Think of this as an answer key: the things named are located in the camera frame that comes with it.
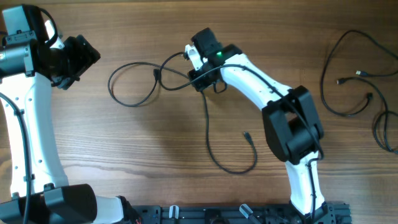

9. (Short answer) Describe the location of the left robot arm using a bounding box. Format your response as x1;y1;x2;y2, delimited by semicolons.
1;4;141;223

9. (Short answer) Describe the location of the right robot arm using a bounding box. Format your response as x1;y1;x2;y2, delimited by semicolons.
185;28;325;222

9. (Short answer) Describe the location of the black USB cable bundle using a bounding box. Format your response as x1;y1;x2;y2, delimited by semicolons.
107;61;191;108

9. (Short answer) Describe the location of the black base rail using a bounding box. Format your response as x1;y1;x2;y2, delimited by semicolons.
134;203;353;224

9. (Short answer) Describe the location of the left camera black cable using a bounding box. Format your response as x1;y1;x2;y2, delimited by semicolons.
0;91;34;224

